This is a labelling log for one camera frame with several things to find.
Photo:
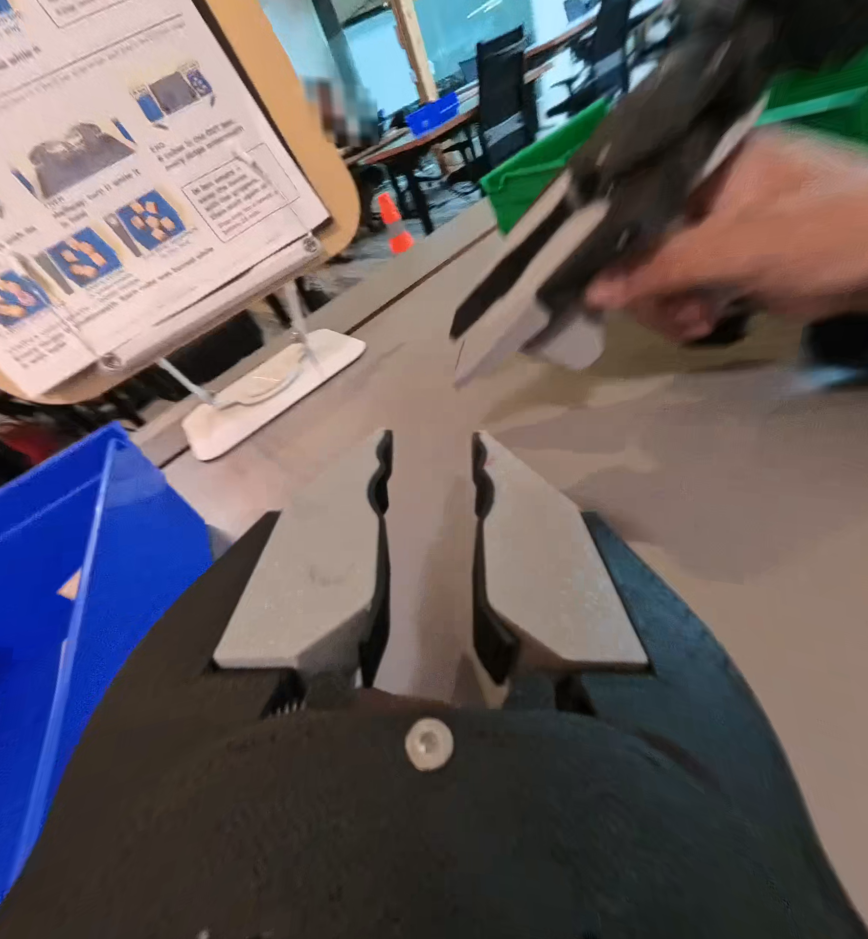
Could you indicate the black office chair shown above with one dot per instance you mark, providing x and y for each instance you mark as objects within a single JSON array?
[{"x": 504, "y": 95}]

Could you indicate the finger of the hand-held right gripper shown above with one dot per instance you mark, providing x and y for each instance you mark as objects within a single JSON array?
[
  {"x": 544, "y": 202},
  {"x": 522, "y": 308}
]

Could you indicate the orange traffic cone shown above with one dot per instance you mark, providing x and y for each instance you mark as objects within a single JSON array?
[{"x": 397, "y": 235}]

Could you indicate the wooden cube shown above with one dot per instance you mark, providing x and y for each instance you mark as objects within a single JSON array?
[{"x": 73, "y": 587}]

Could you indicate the printed instruction sheet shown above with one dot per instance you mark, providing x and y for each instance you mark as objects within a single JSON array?
[{"x": 111, "y": 183}]

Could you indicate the green plastic bin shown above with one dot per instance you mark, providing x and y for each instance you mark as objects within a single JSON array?
[{"x": 537, "y": 169}]

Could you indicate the long wooden desk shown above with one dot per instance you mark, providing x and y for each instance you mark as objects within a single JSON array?
[{"x": 412, "y": 143}]

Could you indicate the blue storage crate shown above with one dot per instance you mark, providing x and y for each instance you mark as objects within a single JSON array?
[{"x": 434, "y": 117}]

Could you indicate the wooden post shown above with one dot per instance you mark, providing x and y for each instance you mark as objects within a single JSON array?
[{"x": 416, "y": 44}]

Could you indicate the blue plastic bin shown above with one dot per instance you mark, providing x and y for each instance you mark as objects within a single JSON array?
[{"x": 23, "y": 660}]

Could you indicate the instruction sheet on stand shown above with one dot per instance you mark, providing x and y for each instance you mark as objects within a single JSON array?
[{"x": 294, "y": 110}]

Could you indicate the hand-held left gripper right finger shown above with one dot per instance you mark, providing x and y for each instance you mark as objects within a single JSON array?
[{"x": 559, "y": 587}]

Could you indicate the person's right hand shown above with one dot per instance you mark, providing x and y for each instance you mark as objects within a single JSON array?
[{"x": 786, "y": 242}]

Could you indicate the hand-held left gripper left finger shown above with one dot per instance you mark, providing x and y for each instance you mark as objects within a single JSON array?
[{"x": 302, "y": 587}]

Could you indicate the white document stand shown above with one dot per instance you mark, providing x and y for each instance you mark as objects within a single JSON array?
[{"x": 316, "y": 359}]

